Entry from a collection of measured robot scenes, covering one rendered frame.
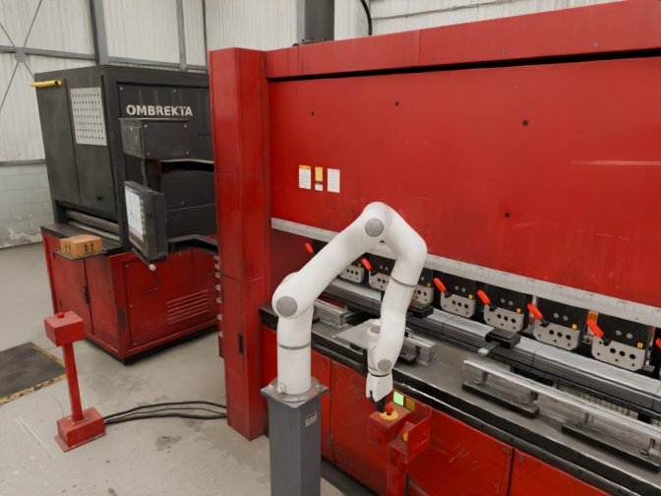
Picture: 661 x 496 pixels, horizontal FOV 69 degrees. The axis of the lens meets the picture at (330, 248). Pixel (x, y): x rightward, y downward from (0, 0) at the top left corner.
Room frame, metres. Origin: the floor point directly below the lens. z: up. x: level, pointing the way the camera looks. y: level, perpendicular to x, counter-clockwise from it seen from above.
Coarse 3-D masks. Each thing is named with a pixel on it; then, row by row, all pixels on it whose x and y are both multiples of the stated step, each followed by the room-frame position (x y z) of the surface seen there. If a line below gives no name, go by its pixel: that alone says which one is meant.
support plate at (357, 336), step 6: (360, 324) 2.16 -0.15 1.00; (348, 330) 2.09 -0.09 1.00; (354, 330) 2.09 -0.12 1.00; (360, 330) 2.09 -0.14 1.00; (366, 330) 2.09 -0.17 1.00; (336, 336) 2.04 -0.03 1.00; (342, 336) 2.03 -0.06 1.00; (348, 336) 2.03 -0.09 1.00; (354, 336) 2.03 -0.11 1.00; (360, 336) 2.03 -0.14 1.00; (366, 336) 2.03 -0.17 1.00; (354, 342) 1.96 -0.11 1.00; (360, 342) 1.96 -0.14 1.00; (366, 342) 1.96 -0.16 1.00; (366, 348) 1.92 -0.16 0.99
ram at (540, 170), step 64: (576, 64) 1.64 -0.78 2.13; (640, 64) 1.51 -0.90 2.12; (320, 128) 2.46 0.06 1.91; (384, 128) 2.18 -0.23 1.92; (448, 128) 1.96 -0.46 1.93; (512, 128) 1.77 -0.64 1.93; (576, 128) 1.62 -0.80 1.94; (640, 128) 1.49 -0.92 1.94; (320, 192) 2.46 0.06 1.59; (384, 192) 2.17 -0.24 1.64; (448, 192) 1.94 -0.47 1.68; (512, 192) 1.75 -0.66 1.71; (576, 192) 1.60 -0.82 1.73; (640, 192) 1.47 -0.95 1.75; (384, 256) 2.16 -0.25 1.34; (448, 256) 1.93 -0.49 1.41; (512, 256) 1.74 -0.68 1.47; (576, 256) 1.58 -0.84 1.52; (640, 256) 1.45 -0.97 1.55; (640, 320) 1.43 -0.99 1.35
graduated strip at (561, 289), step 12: (300, 228) 2.57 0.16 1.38; (312, 228) 2.50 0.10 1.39; (444, 264) 1.94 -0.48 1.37; (456, 264) 1.90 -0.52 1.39; (468, 264) 1.86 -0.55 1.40; (492, 276) 1.79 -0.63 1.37; (504, 276) 1.75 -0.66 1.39; (516, 276) 1.72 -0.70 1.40; (540, 288) 1.65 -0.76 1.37; (552, 288) 1.63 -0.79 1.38; (564, 288) 1.60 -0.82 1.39; (588, 300) 1.54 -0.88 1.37; (600, 300) 1.52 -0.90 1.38; (612, 300) 1.49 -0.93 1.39; (624, 300) 1.47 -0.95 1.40; (636, 312) 1.44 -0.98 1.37; (648, 312) 1.42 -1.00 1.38; (660, 312) 1.40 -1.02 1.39
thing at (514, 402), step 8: (464, 384) 1.79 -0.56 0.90; (472, 384) 1.78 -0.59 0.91; (480, 384) 1.79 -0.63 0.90; (472, 392) 1.76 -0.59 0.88; (480, 392) 1.74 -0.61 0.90; (488, 392) 1.73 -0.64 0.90; (496, 392) 1.73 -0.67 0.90; (488, 400) 1.72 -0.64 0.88; (496, 400) 1.69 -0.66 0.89; (504, 400) 1.67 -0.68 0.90; (512, 400) 1.67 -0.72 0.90; (520, 400) 1.67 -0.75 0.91; (512, 408) 1.64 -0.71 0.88; (520, 408) 1.62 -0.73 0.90; (528, 408) 1.61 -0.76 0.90; (536, 408) 1.61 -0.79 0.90; (528, 416) 1.60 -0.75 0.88
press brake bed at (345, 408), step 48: (336, 384) 2.21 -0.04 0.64; (336, 432) 2.21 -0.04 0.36; (432, 432) 1.81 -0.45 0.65; (480, 432) 1.66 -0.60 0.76; (336, 480) 2.22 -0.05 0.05; (384, 480) 2.01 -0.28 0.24; (432, 480) 1.80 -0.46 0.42; (480, 480) 1.65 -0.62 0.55; (528, 480) 1.52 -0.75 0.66; (576, 480) 1.41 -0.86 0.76
